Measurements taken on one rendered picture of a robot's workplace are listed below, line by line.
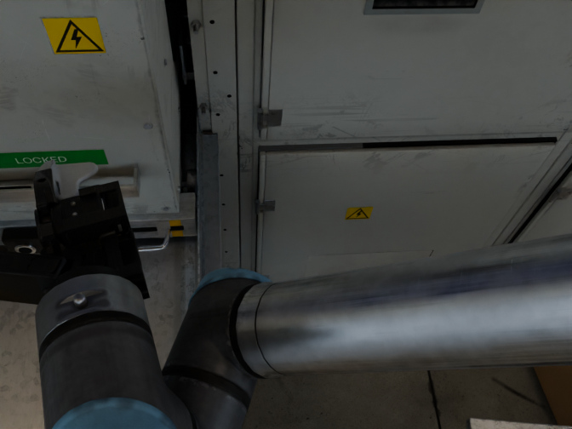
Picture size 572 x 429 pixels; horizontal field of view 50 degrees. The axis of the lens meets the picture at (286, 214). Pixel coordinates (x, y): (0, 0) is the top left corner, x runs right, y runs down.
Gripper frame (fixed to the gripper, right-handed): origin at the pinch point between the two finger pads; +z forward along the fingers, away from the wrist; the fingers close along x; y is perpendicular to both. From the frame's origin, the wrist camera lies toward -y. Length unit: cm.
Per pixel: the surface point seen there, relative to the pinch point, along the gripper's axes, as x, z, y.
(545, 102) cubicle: -24, 17, 84
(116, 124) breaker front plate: -3.5, 11.1, 8.5
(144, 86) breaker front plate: 3.0, 8.1, 12.8
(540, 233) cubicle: -76, 26, 106
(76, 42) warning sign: 10.4, 7.5, 6.7
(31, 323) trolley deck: -35.8, 11.0, -12.2
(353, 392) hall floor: -120, 23, 53
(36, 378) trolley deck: -38.3, 2.4, -12.8
